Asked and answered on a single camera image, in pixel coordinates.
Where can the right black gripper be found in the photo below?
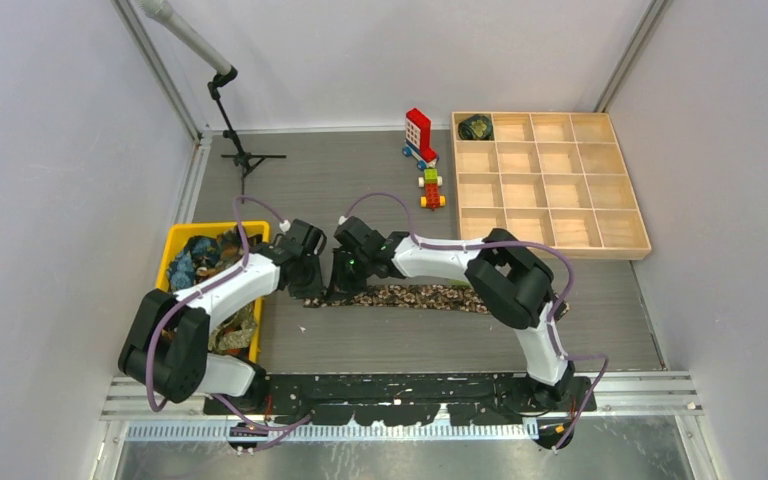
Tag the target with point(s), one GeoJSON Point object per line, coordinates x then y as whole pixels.
{"type": "Point", "coordinates": [339, 279]}

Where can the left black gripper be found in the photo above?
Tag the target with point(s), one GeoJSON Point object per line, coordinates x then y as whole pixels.
{"type": "Point", "coordinates": [316, 287]}

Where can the red yellow toy block car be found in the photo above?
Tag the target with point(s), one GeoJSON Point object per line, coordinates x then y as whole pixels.
{"type": "Point", "coordinates": [430, 182]}

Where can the brown floral tie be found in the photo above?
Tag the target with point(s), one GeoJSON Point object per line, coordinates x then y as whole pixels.
{"type": "Point", "coordinates": [439, 297]}

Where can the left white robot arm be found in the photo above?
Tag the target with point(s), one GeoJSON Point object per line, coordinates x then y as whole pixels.
{"type": "Point", "coordinates": [166, 348]}

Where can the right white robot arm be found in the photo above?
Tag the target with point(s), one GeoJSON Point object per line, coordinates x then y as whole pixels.
{"type": "Point", "coordinates": [514, 284]}

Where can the pile of ties in bin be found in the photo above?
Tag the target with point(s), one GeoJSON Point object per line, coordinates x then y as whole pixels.
{"type": "Point", "coordinates": [198, 255]}

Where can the black microphone stand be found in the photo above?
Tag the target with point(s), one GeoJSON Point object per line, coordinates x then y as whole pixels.
{"type": "Point", "coordinates": [246, 160]}

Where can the yellow plastic bin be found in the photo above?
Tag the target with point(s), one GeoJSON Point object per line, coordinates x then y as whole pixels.
{"type": "Point", "coordinates": [165, 265]}

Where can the red white toy block tower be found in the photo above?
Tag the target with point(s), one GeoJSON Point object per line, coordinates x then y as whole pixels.
{"type": "Point", "coordinates": [418, 140]}

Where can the rolled dark green tie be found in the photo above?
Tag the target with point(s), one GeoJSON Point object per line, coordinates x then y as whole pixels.
{"type": "Point", "coordinates": [477, 127]}

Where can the wooden compartment tray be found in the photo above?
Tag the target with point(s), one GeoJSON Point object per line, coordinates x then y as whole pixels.
{"type": "Point", "coordinates": [556, 178]}

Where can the grey microphone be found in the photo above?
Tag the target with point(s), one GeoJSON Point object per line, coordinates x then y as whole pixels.
{"type": "Point", "coordinates": [162, 12]}

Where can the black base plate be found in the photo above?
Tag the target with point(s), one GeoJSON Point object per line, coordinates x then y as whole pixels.
{"type": "Point", "coordinates": [397, 400]}

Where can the aluminium frame rail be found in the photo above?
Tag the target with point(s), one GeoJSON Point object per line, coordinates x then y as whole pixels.
{"type": "Point", "coordinates": [633, 392]}

